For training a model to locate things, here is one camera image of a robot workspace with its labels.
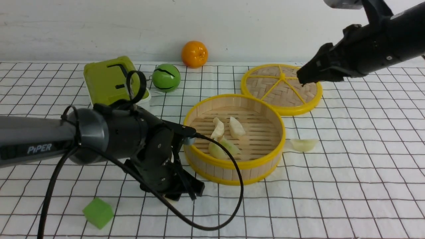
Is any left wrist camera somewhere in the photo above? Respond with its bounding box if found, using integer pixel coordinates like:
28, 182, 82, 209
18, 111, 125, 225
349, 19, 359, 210
163, 120, 197, 148

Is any bamboo steamer tray yellow rim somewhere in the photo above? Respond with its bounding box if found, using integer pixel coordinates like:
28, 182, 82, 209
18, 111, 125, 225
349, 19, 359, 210
183, 94, 286, 186

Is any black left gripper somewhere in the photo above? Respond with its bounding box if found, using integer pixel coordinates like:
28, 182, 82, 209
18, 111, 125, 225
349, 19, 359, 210
126, 117, 205, 201

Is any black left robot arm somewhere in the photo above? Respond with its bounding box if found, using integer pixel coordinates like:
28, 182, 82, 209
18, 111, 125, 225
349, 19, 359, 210
0, 104, 205, 201

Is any orange toy fruit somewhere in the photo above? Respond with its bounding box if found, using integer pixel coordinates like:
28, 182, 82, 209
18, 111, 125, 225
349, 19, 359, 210
181, 40, 209, 68

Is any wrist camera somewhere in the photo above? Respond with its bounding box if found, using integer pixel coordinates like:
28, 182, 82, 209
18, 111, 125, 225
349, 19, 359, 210
163, 120, 197, 148
324, 0, 394, 25

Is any bamboo steamer lid yellow rim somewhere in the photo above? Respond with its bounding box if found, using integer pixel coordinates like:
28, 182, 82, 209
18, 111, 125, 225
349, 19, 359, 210
240, 64, 323, 116

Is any green dumpling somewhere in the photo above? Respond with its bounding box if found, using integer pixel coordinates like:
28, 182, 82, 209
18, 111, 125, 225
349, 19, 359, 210
290, 139, 319, 152
208, 142, 229, 160
219, 136, 241, 156

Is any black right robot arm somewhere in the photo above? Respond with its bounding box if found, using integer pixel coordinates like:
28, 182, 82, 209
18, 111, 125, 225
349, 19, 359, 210
297, 0, 425, 85

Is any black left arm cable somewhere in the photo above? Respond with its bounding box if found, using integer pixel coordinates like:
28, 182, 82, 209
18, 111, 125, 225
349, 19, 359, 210
37, 70, 244, 239

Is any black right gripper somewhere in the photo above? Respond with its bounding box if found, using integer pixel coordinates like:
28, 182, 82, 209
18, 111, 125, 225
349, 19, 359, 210
297, 24, 399, 85

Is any green foam cube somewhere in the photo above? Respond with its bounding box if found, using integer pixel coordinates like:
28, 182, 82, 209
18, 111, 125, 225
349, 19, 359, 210
82, 197, 114, 229

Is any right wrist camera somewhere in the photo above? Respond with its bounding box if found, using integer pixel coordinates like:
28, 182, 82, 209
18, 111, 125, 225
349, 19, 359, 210
324, 0, 394, 25

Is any green toy watermelon ball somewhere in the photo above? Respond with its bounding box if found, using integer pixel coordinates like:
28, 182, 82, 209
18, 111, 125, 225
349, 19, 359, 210
152, 64, 181, 92

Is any green lid storage box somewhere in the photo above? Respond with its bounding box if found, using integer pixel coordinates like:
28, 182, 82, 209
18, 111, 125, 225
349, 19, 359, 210
83, 56, 151, 110

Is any white dumpling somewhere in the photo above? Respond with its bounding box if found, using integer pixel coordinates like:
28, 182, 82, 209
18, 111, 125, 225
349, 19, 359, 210
211, 118, 225, 139
229, 117, 246, 139

